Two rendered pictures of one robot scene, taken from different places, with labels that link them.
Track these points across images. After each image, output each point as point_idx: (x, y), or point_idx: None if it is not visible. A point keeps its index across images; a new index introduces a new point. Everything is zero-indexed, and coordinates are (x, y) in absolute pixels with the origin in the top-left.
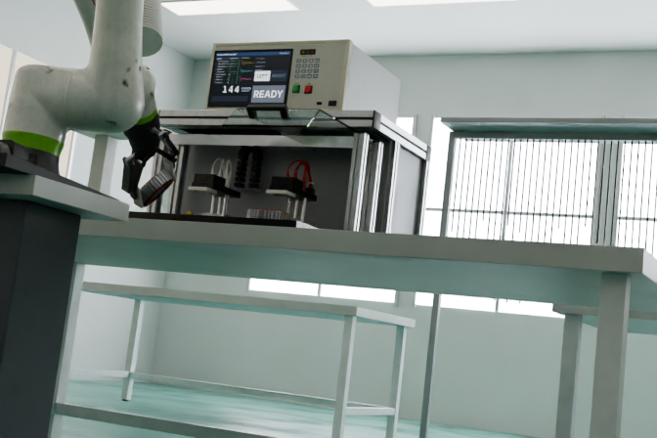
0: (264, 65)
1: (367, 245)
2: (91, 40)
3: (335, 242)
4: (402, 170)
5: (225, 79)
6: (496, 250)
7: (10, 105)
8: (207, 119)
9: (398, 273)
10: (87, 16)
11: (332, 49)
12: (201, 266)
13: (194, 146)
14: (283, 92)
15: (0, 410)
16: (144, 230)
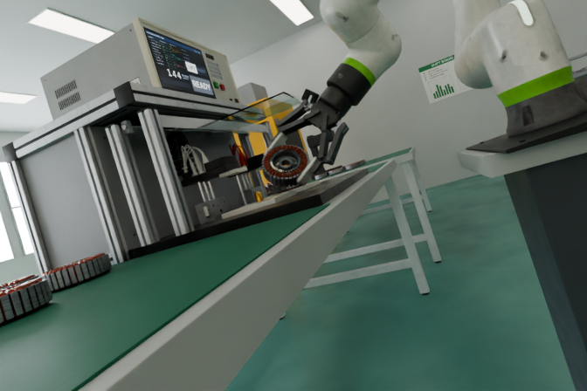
0: (189, 58)
1: (387, 173)
2: None
3: (385, 174)
4: None
5: (165, 62)
6: (391, 166)
7: (559, 37)
8: (183, 102)
9: None
10: None
11: (221, 59)
12: None
13: (102, 137)
14: (210, 85)
15: None
16: (367, 194)
